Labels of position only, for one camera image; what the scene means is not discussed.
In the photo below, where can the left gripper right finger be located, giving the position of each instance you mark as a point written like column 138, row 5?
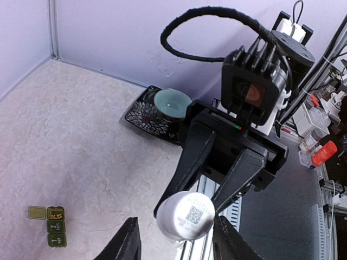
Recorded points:
column 228, row 244

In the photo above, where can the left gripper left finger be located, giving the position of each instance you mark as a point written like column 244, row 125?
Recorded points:
column 126, row 243

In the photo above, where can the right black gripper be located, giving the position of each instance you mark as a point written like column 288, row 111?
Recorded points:
column 213, row 138

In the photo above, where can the white pill bottle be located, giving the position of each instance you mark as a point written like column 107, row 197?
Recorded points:
column 182, row 215

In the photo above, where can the green weekly pill organizer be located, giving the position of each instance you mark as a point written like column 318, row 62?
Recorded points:
column 55, row 223

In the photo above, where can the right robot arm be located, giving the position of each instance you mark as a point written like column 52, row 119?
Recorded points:
column 299, row 58

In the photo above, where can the pale green bowl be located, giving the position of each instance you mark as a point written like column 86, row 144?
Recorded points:
column 172, row 103

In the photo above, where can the black floral square plate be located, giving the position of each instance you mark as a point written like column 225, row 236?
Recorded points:
column 144, row 115

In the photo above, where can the orange red bottle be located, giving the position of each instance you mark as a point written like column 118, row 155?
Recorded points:
column 325, row 153

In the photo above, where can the front aluminium rail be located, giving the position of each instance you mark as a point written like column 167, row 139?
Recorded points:
column 203, row 248

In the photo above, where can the right aluminium frame post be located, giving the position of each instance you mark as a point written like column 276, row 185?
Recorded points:
column 53, row 29

